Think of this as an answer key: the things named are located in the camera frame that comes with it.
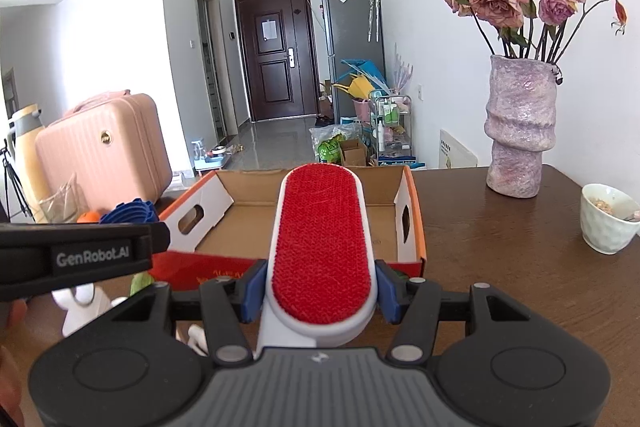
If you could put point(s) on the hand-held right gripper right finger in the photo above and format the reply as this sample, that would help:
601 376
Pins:
385 291

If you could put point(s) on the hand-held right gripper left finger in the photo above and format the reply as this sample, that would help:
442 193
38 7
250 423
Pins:
255 291

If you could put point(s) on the red cardboard box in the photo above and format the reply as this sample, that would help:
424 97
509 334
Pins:
240 227

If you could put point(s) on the blue ridged disc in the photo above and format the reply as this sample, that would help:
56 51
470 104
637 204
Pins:
127 213

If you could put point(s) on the red lint brush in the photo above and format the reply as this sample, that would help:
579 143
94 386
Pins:
320 232

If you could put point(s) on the person's left hand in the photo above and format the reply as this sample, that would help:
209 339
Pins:
11 322

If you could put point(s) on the orange fruit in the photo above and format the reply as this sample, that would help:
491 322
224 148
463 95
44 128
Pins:
87 217

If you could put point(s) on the glass pitcher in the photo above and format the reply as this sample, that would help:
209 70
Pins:
60 204

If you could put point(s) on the white plastic gadget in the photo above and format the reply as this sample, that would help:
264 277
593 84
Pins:
85 312

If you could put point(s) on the black tripod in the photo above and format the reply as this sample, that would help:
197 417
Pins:
11 177

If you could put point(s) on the pink suitcase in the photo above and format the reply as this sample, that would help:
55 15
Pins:
110 157

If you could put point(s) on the yellow thermos jug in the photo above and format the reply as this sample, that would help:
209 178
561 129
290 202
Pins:
27 157

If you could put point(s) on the blue white carton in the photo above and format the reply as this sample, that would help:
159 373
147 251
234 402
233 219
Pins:
400 162

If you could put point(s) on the blue pet feeder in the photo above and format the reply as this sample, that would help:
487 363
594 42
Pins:
210 159

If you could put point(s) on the small brown carton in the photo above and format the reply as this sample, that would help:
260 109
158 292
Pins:
354 153

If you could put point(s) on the green plastic bag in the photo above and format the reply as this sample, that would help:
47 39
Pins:
330 149

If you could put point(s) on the white board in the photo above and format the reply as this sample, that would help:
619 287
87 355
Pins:
457 152

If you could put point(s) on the metal trolley cart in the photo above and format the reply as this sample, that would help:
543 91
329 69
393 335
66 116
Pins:
392 127

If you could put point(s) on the pink bucket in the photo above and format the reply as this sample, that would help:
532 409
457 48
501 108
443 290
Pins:
361 109

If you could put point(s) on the yellow watering can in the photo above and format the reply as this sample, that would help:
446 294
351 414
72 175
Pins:
360 87

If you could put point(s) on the purple textured vase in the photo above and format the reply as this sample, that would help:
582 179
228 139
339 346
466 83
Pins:
520 122

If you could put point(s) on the pale purple dried grass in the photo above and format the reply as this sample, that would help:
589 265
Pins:
402 74

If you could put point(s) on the white cup with spoon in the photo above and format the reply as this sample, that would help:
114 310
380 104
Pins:
605 232

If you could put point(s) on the dark brown door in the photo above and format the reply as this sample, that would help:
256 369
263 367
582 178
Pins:
275 57

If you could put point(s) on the pink spoon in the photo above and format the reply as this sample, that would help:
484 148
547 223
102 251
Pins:
632 217

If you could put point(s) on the grey refrigerator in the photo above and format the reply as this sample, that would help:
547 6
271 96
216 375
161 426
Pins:
350 32

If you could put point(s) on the white folded umbrellas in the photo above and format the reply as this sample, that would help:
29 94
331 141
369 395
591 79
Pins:
372 7

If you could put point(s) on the blue folding frame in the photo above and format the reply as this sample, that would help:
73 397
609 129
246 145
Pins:
372 69

